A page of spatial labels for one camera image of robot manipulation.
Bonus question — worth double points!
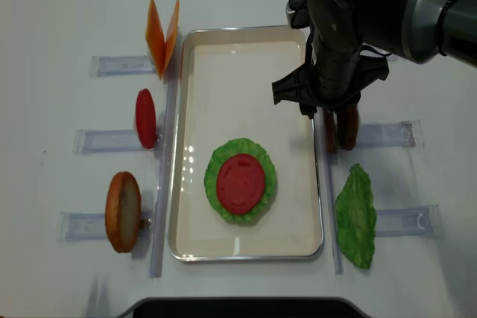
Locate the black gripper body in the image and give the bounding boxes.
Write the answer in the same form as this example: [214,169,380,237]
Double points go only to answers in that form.
[272,26,389,118]

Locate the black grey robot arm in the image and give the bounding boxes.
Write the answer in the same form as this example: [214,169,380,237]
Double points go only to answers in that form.
[272,0,476,117]

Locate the brown meat patty rear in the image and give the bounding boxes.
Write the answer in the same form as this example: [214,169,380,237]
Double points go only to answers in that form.
[336,104,360,150]

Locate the brown meat patty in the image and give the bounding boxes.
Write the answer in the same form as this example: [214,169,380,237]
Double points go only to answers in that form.
[323,109,338,154]
[336,104,360,150]

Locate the brown meat patty front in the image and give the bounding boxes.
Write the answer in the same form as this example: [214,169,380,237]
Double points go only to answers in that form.
[323,109,338,154]

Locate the green lettuce leaf on stack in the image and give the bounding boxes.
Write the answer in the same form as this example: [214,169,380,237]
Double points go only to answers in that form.
[203,138,277,224]

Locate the green lettuce leaf upright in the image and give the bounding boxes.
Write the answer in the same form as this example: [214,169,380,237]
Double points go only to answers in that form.
[335,164,377,270]

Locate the red tomato slice on stack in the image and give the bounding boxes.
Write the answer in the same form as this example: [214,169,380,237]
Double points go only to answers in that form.
[216,153,265,215]

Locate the orange cheese slice right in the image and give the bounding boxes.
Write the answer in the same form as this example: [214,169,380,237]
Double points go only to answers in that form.
[162,0,180,74]

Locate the orange cheese slice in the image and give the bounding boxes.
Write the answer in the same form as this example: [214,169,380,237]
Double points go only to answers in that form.
[145,0,165,79]
[162,0,180,74]

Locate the orange cheese slice left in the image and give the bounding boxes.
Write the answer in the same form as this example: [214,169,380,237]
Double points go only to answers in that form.
[145,0,165,79]

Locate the red tomato slice upright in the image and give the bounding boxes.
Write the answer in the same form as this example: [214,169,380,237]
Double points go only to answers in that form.
[135,89,157,149]

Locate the white metal tray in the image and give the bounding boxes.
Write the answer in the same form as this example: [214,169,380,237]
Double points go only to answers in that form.
[168,26,323,262]

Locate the clear acrylic rack right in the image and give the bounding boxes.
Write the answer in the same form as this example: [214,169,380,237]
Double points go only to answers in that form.
[315,111,443,276]

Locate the clear acrylic rack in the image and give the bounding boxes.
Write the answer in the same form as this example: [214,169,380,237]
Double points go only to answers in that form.
[60,55,180,277]
[315,111,443,276]

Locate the brown bun slice upright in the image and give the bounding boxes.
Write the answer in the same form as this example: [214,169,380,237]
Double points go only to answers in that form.
[104,171,142,253]

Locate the black monitor edge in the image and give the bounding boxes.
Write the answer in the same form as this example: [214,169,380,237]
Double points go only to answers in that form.
[133,298,363,318]

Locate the clear acrylic rack left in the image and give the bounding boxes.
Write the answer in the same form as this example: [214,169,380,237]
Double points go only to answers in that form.
[60,55,180,277]

